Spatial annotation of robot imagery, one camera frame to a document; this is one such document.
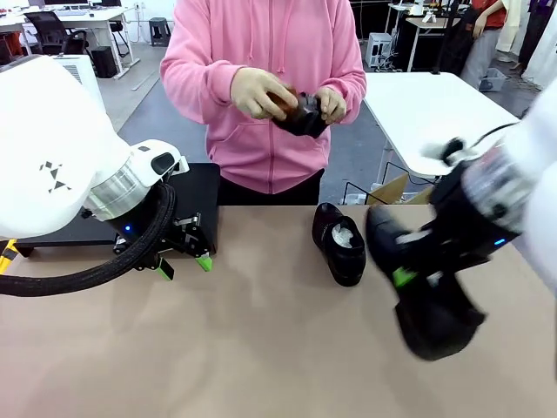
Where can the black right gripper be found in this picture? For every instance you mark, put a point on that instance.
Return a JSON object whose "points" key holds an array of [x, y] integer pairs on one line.
{"points": [[470, 217]]}

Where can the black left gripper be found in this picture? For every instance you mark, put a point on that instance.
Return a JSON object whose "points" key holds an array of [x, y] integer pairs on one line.
{"points": [[143, 226]]}

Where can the black leather shoe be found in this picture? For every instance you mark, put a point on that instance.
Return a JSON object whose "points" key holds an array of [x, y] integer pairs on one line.
{"points": [[344, 261], [439, 322], [306, 122]]}

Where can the brown shoe brush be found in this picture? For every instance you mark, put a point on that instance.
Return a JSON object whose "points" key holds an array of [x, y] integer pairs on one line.
{"points": [[285, 102]]}

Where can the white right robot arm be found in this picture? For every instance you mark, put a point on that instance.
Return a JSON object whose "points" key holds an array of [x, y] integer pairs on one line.
{"points": [[535, 174]]}

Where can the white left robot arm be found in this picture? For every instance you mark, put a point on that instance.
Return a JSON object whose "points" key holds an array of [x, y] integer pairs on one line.
{"points": [[52, 148]]}

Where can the black metal stand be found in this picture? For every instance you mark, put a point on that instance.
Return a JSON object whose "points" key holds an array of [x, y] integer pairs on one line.
{"points": [[65, 233], [198, 191]]}

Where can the person's right hand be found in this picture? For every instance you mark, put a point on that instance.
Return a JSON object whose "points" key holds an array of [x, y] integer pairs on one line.
{"points": [[257, 91]]}

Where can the person's left hand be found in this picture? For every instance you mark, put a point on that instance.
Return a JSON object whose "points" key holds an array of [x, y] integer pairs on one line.
{"points": [[333, 106]]}

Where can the cardboard box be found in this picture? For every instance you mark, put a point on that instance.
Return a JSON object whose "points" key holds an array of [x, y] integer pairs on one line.
{"points": [[391, 191]]}

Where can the black trousers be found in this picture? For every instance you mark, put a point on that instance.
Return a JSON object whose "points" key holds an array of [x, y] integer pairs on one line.
{"points": [[270, 196]]}

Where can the person in pink hoodie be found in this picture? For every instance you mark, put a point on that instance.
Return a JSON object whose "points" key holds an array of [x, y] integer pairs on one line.
{"points": [[270, 161]]}

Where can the white table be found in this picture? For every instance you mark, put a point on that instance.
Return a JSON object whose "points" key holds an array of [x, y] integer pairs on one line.
{"points": [[418, 113]]}

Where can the grey plastic bin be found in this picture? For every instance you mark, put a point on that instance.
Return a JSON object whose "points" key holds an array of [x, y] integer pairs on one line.
{"points": [[494, 79]]}

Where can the white air purifier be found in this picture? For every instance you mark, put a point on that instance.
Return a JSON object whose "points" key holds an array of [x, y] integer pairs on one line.
{"points": [[85, 72]]}

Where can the black computer tower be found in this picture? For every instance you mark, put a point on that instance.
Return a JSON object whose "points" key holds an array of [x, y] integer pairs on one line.
{"points": [[104, 61]]}

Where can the white computer case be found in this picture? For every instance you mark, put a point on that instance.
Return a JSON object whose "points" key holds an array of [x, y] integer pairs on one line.
{"points": [[379, 50]]}

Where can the grey stool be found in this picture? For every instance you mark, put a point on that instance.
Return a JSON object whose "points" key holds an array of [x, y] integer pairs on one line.
{"points": [[157, 30]]}

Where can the white office desk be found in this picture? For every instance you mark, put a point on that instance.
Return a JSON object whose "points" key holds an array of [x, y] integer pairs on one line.
{"points": [[87, 17]]}

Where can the black office chair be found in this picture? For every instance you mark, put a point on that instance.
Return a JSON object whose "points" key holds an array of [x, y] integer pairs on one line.
{"points": [[52, 30]]}

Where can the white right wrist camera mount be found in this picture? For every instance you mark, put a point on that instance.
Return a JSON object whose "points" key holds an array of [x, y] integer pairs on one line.
{"points": [[441, 150]]}

